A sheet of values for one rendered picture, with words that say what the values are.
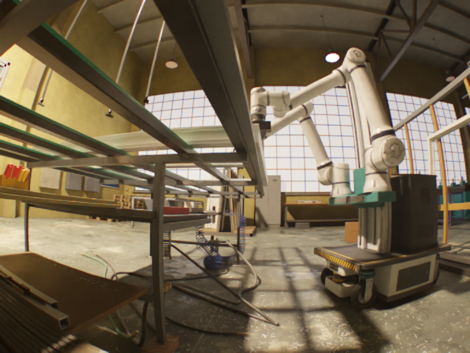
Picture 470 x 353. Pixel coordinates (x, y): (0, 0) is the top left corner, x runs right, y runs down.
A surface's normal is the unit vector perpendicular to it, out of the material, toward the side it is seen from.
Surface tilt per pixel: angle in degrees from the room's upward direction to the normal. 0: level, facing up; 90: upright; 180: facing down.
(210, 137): 90
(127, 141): 90
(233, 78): 180
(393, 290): 90
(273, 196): 90
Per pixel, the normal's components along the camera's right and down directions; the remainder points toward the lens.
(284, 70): -0.14, -0.15
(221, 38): -0.02, 0.99
